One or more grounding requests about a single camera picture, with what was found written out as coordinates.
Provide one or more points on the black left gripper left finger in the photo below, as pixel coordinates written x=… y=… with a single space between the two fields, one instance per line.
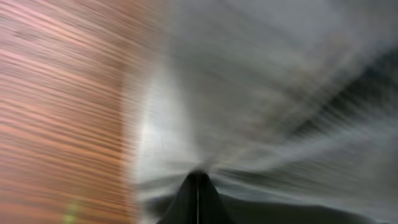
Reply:
x=184 y=207

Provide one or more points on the light blue denim shorts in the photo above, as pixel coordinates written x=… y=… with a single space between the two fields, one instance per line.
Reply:
x=289 y=106

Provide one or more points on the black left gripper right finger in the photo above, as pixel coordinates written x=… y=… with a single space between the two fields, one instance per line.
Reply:
x=210 y=207

